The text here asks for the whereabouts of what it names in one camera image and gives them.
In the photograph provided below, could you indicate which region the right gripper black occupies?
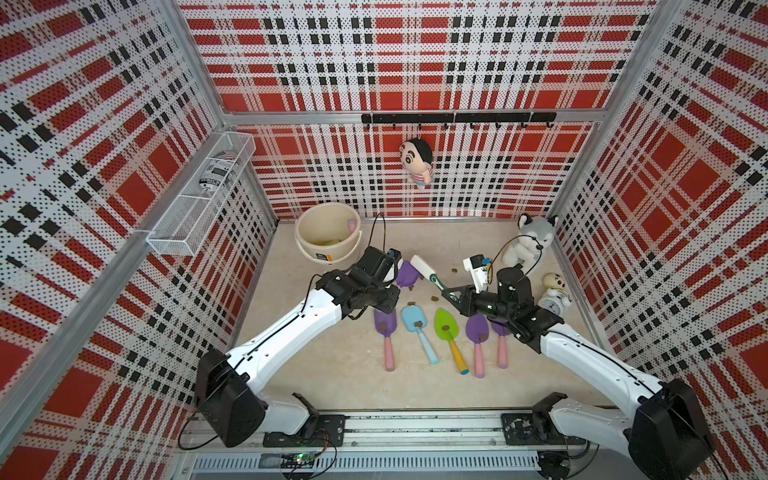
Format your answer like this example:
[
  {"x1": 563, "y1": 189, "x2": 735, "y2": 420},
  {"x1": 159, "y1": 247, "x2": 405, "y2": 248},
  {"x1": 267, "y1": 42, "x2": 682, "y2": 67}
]
[{"x1": 443, "y1": 285, "x2": 514, "y2": 322}]

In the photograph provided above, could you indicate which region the light blue trowel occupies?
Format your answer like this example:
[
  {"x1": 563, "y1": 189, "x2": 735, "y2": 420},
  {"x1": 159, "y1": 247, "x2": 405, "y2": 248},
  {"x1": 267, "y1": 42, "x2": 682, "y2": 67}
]
[{"x1": 401, "y1": 305, "x2": 439, "y2": 365}]

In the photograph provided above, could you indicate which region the green white scrub brush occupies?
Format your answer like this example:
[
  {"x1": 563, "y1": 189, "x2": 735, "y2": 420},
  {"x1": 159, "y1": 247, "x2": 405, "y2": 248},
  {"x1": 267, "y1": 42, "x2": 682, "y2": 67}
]
[{"x1": 410, "y1": 254, "x2": 446, "y2": 291}]

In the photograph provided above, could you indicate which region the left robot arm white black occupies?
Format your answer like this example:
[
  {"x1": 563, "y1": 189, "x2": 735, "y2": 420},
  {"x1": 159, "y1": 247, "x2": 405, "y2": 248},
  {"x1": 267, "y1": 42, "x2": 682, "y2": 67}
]
[{"x1": 195, "y1": 246, "x2": 402, "y2": 448}]

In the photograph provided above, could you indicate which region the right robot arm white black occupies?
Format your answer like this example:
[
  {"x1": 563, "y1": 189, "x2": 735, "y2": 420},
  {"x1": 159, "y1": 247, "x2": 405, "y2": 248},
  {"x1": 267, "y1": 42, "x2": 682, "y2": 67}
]
[{"x1": 441, "y1": 268, "x2": 715, "y2": 479}]

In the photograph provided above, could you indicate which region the purple pointed trowel rightmost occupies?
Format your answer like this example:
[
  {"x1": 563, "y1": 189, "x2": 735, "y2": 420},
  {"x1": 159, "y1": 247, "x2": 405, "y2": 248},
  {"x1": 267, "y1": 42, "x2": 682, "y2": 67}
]
[{"x1": 490, "y1": 320, "x2": 509, "y2": 369}]

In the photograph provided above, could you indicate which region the cream plastic bucket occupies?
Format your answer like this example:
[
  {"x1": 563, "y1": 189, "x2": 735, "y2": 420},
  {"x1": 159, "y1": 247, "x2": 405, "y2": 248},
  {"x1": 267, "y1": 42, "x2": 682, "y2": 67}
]
[{"x1": 294, "y1": 202, "x2": 362, "y2": 266}]

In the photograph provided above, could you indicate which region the skull alarm clock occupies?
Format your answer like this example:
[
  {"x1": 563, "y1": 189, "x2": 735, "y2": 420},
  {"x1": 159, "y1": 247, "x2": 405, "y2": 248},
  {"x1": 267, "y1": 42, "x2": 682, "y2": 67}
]
[{"x1": 537, "y1": 272, "x2": 573, "y2": 317}]

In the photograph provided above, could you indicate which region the husky plush toy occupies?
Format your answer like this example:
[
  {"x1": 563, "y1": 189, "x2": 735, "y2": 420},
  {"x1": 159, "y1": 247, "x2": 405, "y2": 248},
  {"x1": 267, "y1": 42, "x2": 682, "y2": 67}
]
[{"x1": 501, "y1": 213, "x2": 559, "y2": 272}]

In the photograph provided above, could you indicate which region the cartoon boy plush doll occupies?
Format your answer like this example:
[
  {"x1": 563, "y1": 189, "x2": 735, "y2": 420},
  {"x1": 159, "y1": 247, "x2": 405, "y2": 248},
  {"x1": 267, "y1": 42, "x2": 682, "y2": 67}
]
[{"x1": 400, "y1": 138, "x2": 433, "y2": 189}]

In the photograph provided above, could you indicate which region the can on shelf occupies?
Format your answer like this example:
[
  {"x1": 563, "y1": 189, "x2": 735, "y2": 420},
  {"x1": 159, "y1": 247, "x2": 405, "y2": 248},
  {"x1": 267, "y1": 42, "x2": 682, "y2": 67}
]
[{"x1": 198, "y1": 156, "x2": 236, "y2": 192}]

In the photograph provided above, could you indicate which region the purple pointed trowel pink handle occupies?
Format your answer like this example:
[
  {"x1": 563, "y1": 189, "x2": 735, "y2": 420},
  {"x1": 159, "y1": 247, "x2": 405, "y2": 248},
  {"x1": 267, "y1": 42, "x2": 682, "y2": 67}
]
[{"x1": 465, "y1": 314, "x2": 490, "y2": 378}]

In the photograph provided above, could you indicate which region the green pointed trowel yellow handle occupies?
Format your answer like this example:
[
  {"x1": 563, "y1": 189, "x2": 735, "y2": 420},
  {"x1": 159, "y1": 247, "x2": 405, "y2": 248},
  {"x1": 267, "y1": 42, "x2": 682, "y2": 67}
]
[{"x1": 435, "y1": 308, "x2": 469, "y2": 375}]

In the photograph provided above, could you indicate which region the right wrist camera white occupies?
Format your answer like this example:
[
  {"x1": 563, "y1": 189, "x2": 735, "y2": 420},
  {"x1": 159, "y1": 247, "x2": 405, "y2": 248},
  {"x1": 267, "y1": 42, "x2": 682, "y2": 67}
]
[{"x1": 463, "y1": 254, "x2": 491, "y2": 293}]

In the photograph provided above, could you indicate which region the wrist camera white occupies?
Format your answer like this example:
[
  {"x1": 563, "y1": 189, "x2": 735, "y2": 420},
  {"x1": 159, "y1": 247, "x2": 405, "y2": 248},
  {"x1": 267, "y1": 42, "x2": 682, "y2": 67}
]
[
  {"x1": 463, "y1": 254, "x2": 491, "y2": 293},
  {"x1": 384, "y1": 249, "x2": 403, "y2": 284}
]

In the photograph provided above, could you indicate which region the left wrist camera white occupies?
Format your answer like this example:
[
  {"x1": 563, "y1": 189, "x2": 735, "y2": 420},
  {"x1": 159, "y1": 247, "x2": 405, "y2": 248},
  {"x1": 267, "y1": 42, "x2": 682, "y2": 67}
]
[{"x1": 384, "y1": 249, "x2": 403, "y2": 284}]

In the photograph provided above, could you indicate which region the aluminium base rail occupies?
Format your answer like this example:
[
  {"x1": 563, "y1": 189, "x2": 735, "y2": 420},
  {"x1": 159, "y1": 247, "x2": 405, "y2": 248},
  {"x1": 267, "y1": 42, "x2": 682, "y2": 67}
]
[{"x1": 168, "y1": 408, "x2": 644, "y2": 479}]

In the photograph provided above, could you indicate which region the clear wall shelf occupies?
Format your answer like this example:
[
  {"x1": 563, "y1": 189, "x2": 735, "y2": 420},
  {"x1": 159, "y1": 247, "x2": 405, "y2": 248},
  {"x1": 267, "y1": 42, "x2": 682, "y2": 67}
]
[{"x1": 147, "y1": 132, "x2": 255, "y2": 257}]

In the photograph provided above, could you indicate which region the black hook rail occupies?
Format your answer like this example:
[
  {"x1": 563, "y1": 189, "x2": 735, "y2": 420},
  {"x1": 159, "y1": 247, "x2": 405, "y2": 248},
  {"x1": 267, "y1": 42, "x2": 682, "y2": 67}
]
[{"x1": 361, "y1": 111, "x2": 557, "y2": 126}]

